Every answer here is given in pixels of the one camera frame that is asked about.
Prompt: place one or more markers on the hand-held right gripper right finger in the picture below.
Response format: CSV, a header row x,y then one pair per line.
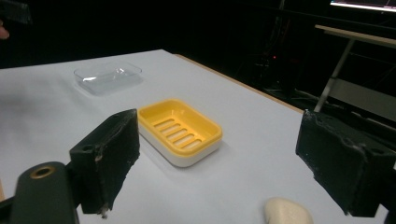
x,y
342,161

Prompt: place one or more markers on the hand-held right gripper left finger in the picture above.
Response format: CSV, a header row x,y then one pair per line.
x,y
102,155

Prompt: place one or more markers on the cream soap bar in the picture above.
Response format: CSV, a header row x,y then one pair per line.
x,y
286,213

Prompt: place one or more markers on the clear plastic tray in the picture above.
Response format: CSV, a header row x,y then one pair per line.
x,y
107,79

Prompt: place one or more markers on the yellow and white soap dish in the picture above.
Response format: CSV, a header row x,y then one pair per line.
x,y
179,130

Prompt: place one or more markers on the light desk with metal legs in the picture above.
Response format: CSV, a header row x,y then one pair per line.
x,y
358,35

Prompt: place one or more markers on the dark metal stand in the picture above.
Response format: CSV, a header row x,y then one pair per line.
x,y
281,46

